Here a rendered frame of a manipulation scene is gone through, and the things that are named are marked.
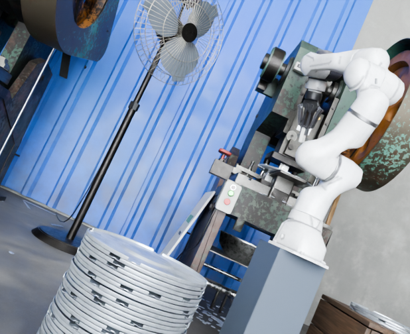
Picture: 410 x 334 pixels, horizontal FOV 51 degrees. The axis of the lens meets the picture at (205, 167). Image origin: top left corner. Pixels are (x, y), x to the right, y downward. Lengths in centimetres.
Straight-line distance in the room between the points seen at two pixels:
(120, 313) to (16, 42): 209
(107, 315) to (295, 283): 74
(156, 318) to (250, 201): 121
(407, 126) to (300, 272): 97
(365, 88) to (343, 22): 237
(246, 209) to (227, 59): 180
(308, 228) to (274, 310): 29
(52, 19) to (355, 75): 142
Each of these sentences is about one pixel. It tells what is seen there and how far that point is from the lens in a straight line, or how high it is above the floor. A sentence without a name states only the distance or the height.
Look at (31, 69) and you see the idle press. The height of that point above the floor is 79.
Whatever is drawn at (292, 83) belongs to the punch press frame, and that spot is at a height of 123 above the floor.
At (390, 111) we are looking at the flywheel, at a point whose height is 133.
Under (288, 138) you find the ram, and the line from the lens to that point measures 223.
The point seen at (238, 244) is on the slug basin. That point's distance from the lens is 212.
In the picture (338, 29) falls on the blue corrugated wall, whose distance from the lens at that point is 385.
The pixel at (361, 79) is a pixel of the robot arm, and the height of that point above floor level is 106.
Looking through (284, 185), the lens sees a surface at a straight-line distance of 212.
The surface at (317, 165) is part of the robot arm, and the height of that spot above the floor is 75.
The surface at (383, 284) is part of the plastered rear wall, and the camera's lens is 383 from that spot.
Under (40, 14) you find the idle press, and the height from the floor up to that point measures 98.
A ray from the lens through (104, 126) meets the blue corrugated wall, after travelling 344.
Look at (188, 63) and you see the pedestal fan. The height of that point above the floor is 118.
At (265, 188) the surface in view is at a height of 69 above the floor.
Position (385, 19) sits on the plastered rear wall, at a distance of 411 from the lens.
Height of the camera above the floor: 44
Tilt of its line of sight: 6 degrees up
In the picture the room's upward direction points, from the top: 25 degrees clockwise
